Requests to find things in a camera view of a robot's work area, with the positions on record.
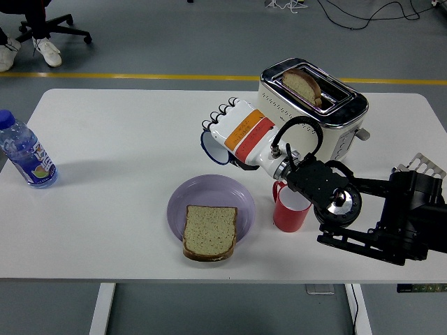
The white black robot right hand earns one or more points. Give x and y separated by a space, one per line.
244 132

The blue enamel cup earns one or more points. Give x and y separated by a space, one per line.
213 148

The round-topped bread slice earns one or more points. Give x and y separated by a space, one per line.
300 85

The red enamel cup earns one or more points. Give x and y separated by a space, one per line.
290 220

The flat square bread slice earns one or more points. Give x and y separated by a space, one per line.
209 230

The cream chrome toaster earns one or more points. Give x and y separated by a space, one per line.
272 97

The purple round plate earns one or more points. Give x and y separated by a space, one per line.
209 190

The yellow floor tape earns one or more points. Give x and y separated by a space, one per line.
139 76

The silver metal toast rack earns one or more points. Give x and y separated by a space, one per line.
424 164

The seated person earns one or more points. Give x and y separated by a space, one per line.
49 52

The blue-capped plastic drink bottle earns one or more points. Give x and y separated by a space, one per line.
31 160

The black office chair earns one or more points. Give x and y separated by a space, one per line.
56 28

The white table leg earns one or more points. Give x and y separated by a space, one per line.
103 310
365 314

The black table control panel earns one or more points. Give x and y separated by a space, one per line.
419 288

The clear bracket under table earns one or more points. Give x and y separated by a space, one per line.
319 289

